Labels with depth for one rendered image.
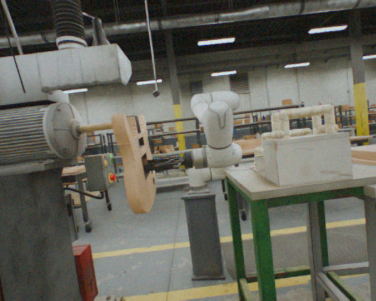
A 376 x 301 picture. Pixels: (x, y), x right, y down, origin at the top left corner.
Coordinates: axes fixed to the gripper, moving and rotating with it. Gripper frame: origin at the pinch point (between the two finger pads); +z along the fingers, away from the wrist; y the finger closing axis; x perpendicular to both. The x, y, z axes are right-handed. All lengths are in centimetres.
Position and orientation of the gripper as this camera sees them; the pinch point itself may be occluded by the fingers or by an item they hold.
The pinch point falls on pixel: (146, 165)
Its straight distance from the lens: 87.1
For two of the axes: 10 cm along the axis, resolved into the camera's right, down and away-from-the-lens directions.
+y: -0.4, -2.2, 9.8
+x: -1.3, -9.7, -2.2
